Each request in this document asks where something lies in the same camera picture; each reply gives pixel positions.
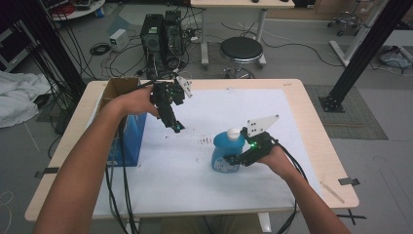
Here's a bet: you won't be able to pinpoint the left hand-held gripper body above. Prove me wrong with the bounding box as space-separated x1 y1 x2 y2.
149 76 194 109

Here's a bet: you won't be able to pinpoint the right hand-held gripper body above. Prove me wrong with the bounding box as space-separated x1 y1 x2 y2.
238 114 281 168

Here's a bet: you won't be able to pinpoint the blue bottle with white cap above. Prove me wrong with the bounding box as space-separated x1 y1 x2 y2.
210 127 246 174

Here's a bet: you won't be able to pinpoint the person's right hand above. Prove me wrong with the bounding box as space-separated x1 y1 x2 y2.
257 144 301 181

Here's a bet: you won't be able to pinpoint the person's left hand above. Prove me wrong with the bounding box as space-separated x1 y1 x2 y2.
108 87 161 119

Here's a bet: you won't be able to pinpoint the blue cardboard box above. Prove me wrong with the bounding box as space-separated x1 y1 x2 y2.
96 77 148 168

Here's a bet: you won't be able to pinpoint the white table mat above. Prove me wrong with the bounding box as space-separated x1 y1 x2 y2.
92 88 322 218

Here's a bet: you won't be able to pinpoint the light wooden table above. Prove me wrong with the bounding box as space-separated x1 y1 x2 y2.
24 78 359 222

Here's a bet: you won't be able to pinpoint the black computer tower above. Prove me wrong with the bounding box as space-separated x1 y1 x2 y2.
139 13 166 80
163 10 187 67

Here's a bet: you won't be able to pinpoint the person's olive trousers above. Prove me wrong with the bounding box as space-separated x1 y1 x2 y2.
160 214 261 234

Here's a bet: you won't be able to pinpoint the small white device box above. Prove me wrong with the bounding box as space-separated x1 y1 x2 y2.
108 28 131 53

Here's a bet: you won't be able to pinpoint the black round stool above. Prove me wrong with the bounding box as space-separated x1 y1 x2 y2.
219 36 265 80

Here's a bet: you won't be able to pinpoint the thin wooden stick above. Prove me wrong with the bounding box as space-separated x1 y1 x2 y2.
319 180 346 205

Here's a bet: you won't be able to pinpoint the black tape strip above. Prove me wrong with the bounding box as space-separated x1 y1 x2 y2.
33 166 60 179
338 176 361 187

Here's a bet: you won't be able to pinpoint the grey floor mat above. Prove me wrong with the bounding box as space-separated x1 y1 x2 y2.
305 85 390 140

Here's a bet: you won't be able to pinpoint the light wooden background desk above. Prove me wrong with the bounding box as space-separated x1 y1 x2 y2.
189 0 296 70

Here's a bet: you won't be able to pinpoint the round white table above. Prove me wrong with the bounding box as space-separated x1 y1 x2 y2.
48 0 107 22

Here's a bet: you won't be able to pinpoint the white metal stand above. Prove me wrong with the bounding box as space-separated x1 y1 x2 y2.
329 0 391 67

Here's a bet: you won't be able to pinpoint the white crumpled cloth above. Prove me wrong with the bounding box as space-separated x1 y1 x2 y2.
0 70 51 129

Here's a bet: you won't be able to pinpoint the wheeled chair base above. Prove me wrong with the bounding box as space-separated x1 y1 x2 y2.
327 11 363 37

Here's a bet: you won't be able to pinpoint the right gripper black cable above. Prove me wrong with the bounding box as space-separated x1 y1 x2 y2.
272 137 309 234

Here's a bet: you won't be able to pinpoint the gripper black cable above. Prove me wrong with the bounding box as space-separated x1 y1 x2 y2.
104 118 140 234
272 137 309 234

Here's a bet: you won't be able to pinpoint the coiled black cable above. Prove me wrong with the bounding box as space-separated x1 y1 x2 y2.
89 42 112 57

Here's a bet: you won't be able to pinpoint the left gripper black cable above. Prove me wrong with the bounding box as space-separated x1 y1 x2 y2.
104 118 140 234

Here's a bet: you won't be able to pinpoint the black metal frame post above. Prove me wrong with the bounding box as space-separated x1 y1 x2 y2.
9 0 87 98
318 0 413 113

